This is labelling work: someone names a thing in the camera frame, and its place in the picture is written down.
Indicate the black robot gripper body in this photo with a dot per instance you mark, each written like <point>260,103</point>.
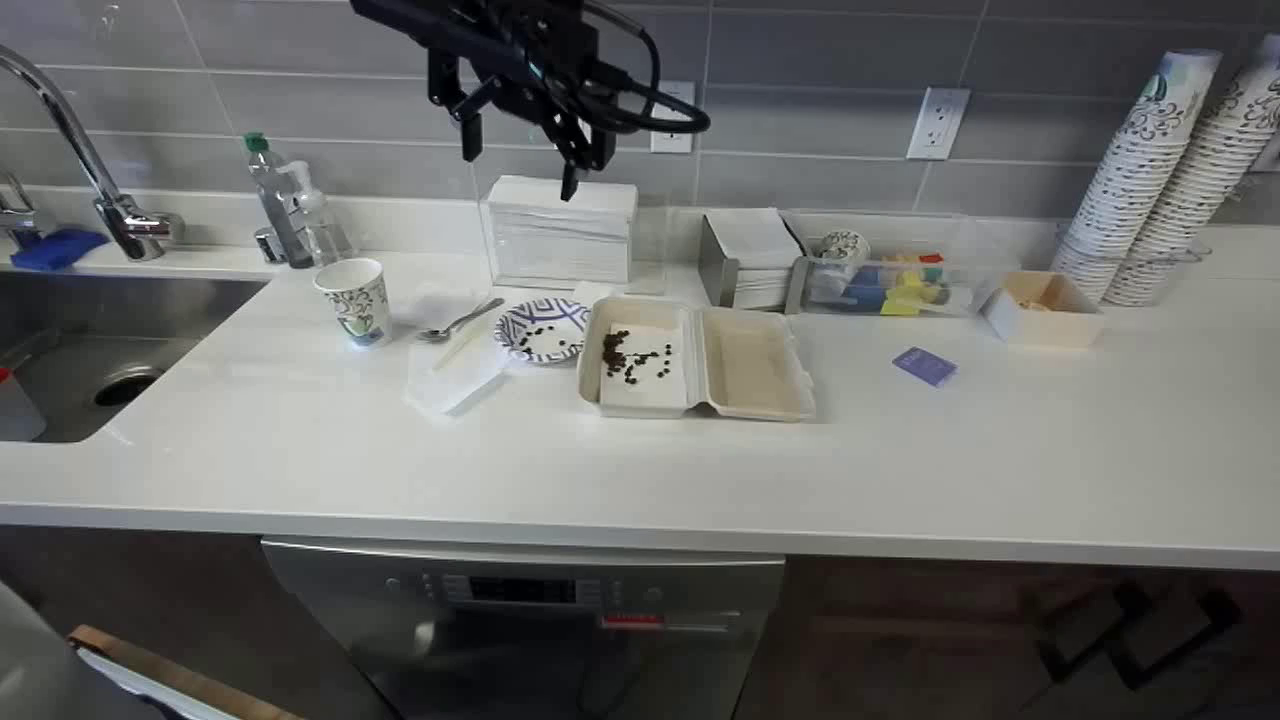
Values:
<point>513,63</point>

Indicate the blue patterned paper bowl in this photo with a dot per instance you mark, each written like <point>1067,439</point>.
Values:
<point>547,331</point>

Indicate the white napkin stack box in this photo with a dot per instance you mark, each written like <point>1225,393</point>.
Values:
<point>563,236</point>

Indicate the metal spoon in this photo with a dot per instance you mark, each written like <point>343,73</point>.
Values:
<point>462,322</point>

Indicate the clear plastic water bottle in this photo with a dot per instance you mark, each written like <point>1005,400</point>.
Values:
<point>284,202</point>

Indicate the metal napkin holder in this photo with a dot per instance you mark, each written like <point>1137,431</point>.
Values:
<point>744,252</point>

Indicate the dark food in container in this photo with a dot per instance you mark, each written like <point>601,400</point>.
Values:
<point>626,357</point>

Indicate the patterned paper cup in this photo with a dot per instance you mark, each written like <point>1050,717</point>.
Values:
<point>352,302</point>

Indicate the beige open takeout container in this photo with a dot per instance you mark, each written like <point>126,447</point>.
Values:
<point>744,360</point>

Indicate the blue condiment packets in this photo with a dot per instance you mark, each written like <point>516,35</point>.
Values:
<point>864,287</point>

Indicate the yellow condiment packets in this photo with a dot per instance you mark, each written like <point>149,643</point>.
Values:
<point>905,290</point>

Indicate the chrome kitchen faucet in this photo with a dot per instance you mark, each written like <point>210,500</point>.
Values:
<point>82,144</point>

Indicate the clear condiment bin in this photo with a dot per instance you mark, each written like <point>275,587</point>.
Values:
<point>962,262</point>

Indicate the small blue sponge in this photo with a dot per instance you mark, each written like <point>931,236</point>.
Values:
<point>927,367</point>

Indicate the stainless steel sink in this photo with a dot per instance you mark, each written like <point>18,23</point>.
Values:
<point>95,345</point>

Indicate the stainless steel dishwasher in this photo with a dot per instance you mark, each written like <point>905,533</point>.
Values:
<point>533,643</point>

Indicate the small cardboard box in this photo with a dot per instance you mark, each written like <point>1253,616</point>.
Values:
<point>1043,311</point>

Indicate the tall paper cup stack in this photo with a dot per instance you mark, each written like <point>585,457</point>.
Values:
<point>1204,187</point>
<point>1132,175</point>

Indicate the white wall outlet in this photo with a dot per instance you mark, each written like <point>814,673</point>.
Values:
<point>937,124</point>
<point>674,142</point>

